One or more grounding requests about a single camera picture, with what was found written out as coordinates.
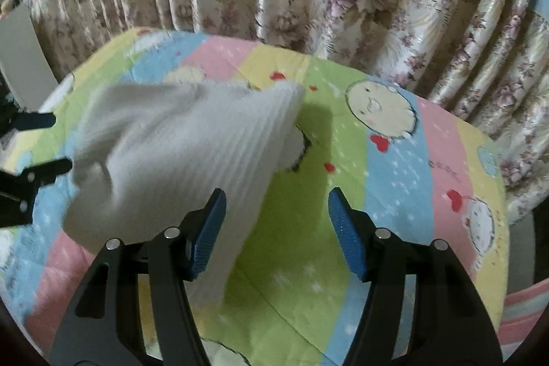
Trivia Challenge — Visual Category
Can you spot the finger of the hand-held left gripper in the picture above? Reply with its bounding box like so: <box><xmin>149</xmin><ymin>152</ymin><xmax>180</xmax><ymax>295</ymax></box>
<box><xmin>0</xmin><ymin>158</ymin><xmax>73</xmax><ymax>227</ymax></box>
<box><xmin>0</xmin><ymin>112</ymin><xmax>57</xmax><ymax>132</ymax></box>

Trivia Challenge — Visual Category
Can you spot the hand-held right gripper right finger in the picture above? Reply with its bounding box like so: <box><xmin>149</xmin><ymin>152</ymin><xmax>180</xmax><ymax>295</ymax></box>
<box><xmin>328</xmin><ymin>187</ymin><xmax>502</xmax><ymax>366</ymax></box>

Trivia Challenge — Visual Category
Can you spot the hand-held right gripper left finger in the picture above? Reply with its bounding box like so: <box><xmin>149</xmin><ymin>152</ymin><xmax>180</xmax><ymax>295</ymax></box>
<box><xmin>49</xmin><ymin>188</ymin><xmax>228</xmax><ymax>366</ymax></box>

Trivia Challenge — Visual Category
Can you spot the white ribbed knit sweater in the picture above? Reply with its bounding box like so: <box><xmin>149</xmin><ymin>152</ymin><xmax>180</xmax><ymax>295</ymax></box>
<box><xmin>62</xmin><ymin>81</ymin><xmax>306</xmax><ymax>307</ymax></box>

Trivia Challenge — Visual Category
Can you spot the grey flat board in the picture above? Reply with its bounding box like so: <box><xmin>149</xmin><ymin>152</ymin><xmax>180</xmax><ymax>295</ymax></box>
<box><xmin>0</xmin><ymin>6</ymin><xmax>58</xmax><ymax>109</ymax></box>

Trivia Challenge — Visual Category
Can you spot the pastel cartoon printed blanket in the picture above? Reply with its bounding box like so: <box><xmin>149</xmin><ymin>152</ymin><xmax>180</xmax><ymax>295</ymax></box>
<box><xmin>0</xmin><ymin>27</ymin><xmax>511</xmax><ymax>366</ymax></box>

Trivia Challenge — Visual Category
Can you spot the pink striped cloth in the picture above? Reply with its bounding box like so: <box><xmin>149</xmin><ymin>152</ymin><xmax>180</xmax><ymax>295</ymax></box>
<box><xmin>500</xmin><ymin>282</ymin><xmax>547</xmax><ymax>350</ymax></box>

